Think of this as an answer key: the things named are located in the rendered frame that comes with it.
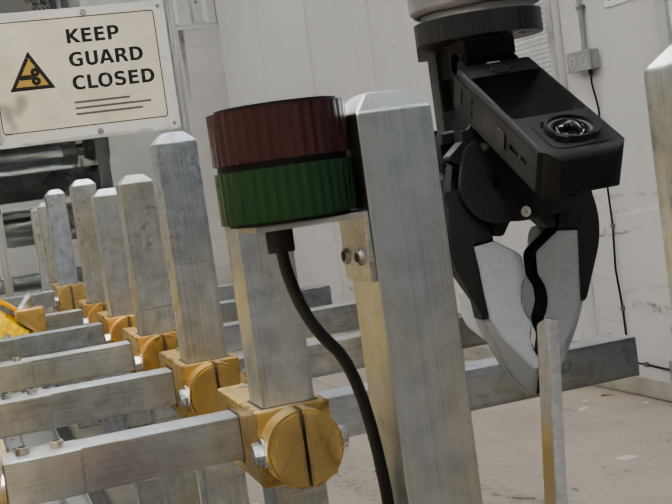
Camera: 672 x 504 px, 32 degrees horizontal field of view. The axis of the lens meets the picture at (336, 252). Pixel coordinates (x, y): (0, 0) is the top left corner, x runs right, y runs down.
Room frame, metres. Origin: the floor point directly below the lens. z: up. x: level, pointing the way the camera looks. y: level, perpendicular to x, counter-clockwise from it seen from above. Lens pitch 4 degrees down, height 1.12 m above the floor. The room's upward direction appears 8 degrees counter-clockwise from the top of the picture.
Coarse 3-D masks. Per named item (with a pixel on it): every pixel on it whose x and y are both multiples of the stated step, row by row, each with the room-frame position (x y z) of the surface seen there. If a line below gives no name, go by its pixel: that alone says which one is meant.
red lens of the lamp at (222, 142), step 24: (216, 120) 0.49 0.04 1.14; (240, 120) 0.48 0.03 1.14; (264, 120) 0.48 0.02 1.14; (288, 120) 0.48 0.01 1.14; (312, 120) 0.48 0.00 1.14; (336, 120) 0.49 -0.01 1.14; (216, 144) 0.49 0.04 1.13; (240, 144) 0.48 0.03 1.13; (264, 144) 0.48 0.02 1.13; (288, 144) 0.48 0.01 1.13; (312, 144) 0.48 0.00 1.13; (336, 144) 0.49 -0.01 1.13; (216, 168) 0.51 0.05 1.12
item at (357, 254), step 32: (320, 96) 0.49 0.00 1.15; (288, 160) 0.48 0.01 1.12; (320, 160) 0.48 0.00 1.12; (256, 224) 0.48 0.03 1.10; (288, 224) 0.49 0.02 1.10; (352, 224) 0.51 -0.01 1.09; (288, 256) 0.50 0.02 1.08; (352, 256) 0.52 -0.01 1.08; (288, 288) 0.50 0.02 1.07; (352, 384) 0.51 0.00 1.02; (384, 480) 0.51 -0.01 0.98
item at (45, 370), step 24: (336, 312) 1.32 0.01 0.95; (240, 336) 1.29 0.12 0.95; (312, 336) 1.31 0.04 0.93; (24, 360) 1.23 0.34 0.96; (48, 360) 1.22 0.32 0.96; (72, 360) 1.23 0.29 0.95; (96, 360) 1.24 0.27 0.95; (120, 360) 1.25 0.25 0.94; (0, 384) 1.21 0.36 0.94; (24, 384) 1.21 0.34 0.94; (48, 384) 1.22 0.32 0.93
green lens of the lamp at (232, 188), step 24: (264, 168) 0.48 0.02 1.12; (288, 168) 0.48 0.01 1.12; (312, 168) 0.48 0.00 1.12; (336, 168) 0.49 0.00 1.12; (216, 192) 0.50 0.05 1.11; (240, 192) 0.48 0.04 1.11; (264, 192) 0.48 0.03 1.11; (288, 192) 0.48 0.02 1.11; (312, 192) 0.48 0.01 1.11; (336, 192) 0.49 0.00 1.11; (240, 216) 0.48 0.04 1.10; (264, 216) 0.48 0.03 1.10; (288, 216) 0.48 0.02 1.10
